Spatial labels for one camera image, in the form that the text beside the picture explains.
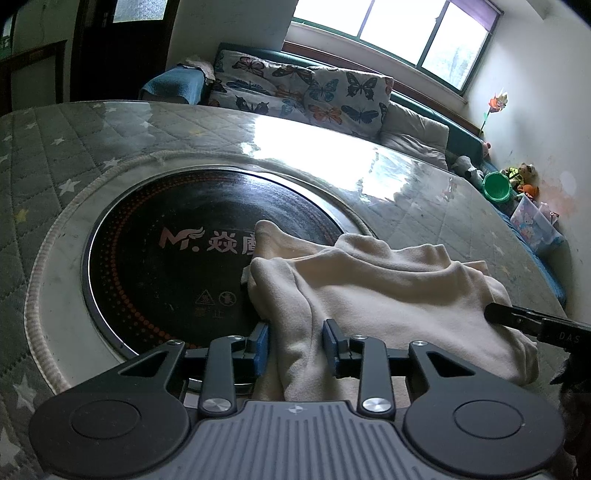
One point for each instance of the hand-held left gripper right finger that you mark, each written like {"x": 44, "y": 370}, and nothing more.
{"x": 328, "y": 348}

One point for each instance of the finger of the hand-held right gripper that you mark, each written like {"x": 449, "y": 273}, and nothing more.
{"x": 508, "y": 316}

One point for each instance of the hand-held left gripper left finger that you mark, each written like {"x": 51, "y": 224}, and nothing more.
{"x": 263, "y": 348}

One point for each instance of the cream garment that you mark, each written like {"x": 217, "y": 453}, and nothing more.
{"x": 369, "y": 286}

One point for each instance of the clear plastic storage box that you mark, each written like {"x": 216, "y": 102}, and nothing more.
{"x": 535, "y": 226}

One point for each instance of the orange toy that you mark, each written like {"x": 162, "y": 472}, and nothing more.
{"x": 528, "y": 190}

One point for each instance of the green plastic bucket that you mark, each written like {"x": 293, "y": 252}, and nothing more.
{"x": 497, "y": 187}

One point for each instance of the brown plush toy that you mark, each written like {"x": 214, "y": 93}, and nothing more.
{"x": 521, "y": 173}

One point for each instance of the grey plush toy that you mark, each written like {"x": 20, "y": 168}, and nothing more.
{"x": 466, "y": 170}

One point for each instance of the round black induction cooktop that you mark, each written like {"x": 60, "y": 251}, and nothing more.
{"x": 161, "y": 207}

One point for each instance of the beige cushion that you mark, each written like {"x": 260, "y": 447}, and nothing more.
{"x": 413, "y": 134}

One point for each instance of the orange artificial flower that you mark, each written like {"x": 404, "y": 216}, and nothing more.
{"x": 497, "y": 101}

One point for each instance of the butterfly print cushion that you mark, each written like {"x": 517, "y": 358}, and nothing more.
{"x": 351, "y": 99}
{"x": 249, "y": 83}

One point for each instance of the blue towel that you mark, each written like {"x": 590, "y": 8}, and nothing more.
{"x": 173, "y": 85}

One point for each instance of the beige crumpled cloth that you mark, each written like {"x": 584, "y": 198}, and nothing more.
{"x": 201, "y": 67}

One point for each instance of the teal sofa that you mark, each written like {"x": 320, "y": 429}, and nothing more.
{"x": 258, "y": 50}

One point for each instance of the purple window blind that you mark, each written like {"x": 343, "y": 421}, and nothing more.
{"x": 478, "y": 11}

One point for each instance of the green framed window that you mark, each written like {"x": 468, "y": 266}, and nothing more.
{"x": 392, "y": 32}

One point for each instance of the dark wooden glass door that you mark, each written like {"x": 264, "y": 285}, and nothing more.
{"x": 124, "y": 55}

